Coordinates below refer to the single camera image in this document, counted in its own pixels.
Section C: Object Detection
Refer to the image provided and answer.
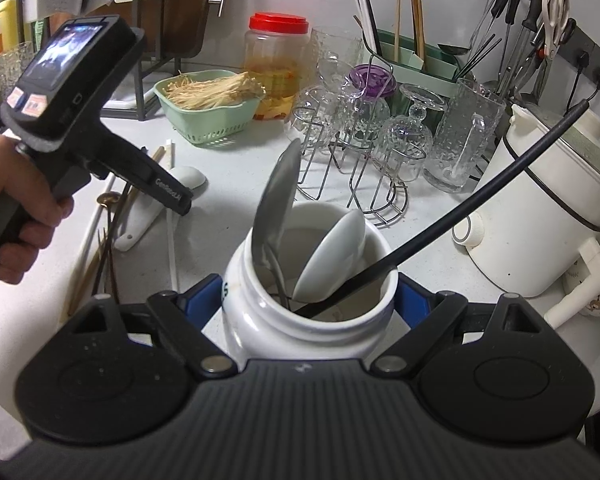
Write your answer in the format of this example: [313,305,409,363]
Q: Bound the black metal shelf rack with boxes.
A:
[14,0,182,123]

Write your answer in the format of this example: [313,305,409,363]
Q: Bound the white patterned chopstick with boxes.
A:
[164,140,178,292]

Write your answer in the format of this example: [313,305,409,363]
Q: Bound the person's left hand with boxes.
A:
[0,136,73,285]

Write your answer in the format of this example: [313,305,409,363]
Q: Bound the wire glass drying rack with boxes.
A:
[284,58,449,229]

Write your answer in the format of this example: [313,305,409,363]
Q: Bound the wooden chopstick on counter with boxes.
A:
[66,145,167,311]

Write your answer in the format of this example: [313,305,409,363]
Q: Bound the green plastic basket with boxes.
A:
[154,70,262,145]

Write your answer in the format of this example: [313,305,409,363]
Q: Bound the hanging kitchen utensils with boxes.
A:
[439,0,577,104]

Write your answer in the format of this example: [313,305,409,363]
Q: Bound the white ceramic spoon in jar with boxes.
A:
[291,210,366,304]

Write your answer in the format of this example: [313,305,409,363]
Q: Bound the green chopstick holder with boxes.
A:
[391,36,460,99]

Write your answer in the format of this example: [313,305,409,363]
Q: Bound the thin white chopstick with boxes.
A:
[64,177,116,318]

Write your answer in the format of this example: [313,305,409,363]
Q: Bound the wall power socket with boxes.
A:
[557,26,600,86]

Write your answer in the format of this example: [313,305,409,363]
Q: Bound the white ceramic utensil jar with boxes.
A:
[222,202,398,365]

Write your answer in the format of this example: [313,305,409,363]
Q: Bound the wooden cutting board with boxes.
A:
[140,0,209,58]

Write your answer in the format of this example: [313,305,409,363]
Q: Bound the black chopstick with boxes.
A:
[296,99,590,318]

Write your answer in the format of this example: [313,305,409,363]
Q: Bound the purple glass lid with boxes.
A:
[349,64,398,99]

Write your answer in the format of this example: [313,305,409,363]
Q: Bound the tall dotted glass mug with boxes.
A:
[424,78,505,193]

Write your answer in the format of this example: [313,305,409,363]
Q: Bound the white electric cooking pot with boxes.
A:
[452,110,600,298]

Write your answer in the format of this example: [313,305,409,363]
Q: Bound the clear textured glass cup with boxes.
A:
[301,26,363,88]

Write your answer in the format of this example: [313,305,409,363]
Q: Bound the steel spoon in jar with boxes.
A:
[251,139,301,309]

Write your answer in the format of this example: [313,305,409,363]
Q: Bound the white ceramic soup spoon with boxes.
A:
[114,166,207,252]

